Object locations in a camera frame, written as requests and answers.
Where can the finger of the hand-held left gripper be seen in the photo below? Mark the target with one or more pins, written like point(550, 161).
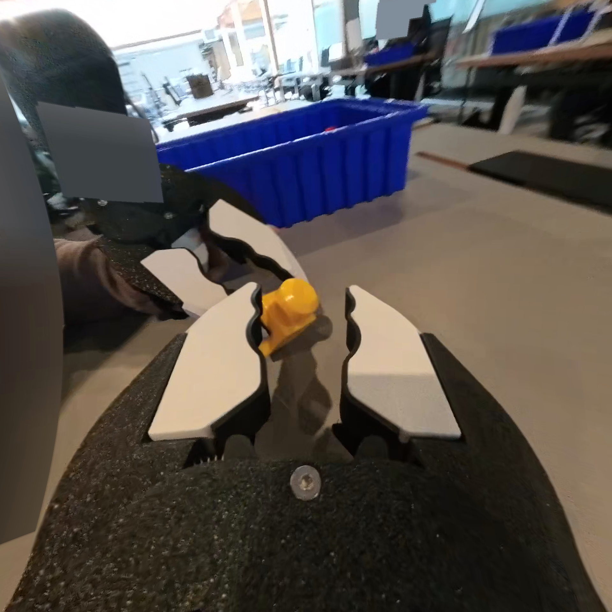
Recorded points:
point(177, 272)
point(258, 234)

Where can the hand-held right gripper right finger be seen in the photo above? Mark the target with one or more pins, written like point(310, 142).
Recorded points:
point(397, 382)

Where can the brown box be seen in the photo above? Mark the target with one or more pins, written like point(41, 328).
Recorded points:
point(198, 86)

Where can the blue plastic bin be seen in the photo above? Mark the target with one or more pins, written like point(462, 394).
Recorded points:
point(311, 181)
point(535, 36)
point(392, 56)

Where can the long wooden table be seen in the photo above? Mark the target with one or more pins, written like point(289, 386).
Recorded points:
point(526, 61)

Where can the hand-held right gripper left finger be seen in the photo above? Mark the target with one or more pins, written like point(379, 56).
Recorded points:
point(210, 377)

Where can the yellow tall one-stud block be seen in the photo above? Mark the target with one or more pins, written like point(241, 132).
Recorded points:
point(287, 311)

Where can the person's left hand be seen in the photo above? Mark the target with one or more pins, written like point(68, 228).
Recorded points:
point(217, 263)

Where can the black mat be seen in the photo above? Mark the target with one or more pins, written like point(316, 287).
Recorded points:
point(540, 177)

